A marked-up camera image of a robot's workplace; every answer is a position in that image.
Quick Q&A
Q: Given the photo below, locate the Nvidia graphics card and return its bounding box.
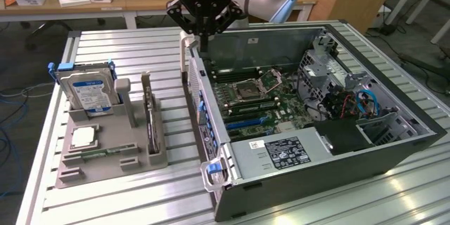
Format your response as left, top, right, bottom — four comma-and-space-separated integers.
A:
140, 71, 162, 156

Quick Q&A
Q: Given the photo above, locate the silver socket cover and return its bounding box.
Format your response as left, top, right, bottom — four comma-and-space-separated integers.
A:
259, 68, 286, 93

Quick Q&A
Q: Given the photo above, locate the CPU socket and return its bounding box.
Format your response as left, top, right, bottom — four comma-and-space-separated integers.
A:
234, 80, 269, 102

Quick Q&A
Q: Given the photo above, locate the grey metal drive cage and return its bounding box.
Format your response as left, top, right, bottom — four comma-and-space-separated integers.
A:
298, 50, 353, 104

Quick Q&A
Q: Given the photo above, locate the black installed RAM stick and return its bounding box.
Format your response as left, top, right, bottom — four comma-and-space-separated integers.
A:
228, 100, 279, 114

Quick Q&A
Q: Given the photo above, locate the wooden desk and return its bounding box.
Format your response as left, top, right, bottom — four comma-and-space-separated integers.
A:
0, 0, 319, 30

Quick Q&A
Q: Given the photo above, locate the black office chair base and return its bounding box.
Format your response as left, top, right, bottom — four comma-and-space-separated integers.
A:
20, 18, 107, 51

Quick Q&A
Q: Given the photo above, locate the green Dell motherboard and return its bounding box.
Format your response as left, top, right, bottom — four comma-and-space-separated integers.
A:
203, 61, 317, 141

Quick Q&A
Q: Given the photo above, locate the hard disk with blue caddy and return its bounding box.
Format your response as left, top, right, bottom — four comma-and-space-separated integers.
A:
47, 60, 119, 116

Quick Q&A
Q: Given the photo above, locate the blue expansion slot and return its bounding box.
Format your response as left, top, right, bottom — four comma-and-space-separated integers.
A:
224, 116, 269, 131

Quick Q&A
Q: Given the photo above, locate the grey parts rack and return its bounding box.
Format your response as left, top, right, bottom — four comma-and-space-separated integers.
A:
55, 77, 168, 189

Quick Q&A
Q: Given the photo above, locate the silver CPU chip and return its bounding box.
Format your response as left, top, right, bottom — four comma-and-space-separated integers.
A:
70, 127, 98, 148

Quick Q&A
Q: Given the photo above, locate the black plastic air shroud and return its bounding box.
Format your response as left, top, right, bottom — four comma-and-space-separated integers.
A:
313, 118, 375, 156

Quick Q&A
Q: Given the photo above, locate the grey power supply unit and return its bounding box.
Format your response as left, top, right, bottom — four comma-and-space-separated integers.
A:
228, 127, 334, 180

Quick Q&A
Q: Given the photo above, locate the green RAM stick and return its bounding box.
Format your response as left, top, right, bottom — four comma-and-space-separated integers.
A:
80, 147, 124, 159

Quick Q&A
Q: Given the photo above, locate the black chair leg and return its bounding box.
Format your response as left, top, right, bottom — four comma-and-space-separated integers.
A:
399, 53, 450, 78

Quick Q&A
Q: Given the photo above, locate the grey metal disk bay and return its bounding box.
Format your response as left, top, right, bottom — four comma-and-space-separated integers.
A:
357, 111, 422, 146

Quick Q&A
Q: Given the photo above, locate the black open PC case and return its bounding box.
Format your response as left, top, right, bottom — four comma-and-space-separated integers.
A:
179, 23, 447, 223

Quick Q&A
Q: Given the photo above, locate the blue wire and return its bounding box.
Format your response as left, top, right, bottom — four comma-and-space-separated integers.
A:
354, 90, 382, 118

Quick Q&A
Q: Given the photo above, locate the blue floor cable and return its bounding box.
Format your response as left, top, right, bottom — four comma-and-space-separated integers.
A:
0, 98, 30, 199

